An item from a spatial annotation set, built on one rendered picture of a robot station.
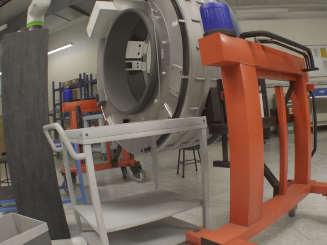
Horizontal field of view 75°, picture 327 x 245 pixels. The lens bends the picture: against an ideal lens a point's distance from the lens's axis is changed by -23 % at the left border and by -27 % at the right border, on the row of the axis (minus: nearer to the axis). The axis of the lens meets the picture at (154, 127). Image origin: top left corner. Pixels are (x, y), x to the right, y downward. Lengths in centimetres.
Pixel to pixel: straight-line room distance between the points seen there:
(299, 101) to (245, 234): 79
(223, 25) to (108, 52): 157
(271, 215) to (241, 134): 41
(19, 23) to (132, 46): 536
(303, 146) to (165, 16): 112
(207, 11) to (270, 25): 651
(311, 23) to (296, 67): 647
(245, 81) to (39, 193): 127
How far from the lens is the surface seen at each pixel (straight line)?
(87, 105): 295
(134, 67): 250
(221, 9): 96
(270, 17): 754
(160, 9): 170
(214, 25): 93
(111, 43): 234
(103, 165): 301
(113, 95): 224
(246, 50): 99
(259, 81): 167
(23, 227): 129
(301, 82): 144
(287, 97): 137
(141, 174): 309
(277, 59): 119
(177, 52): 152
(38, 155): 158
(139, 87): 255
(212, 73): 156
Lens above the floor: 71
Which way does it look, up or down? 2 degrees down
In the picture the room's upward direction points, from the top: 6 degrees counter-clockwise
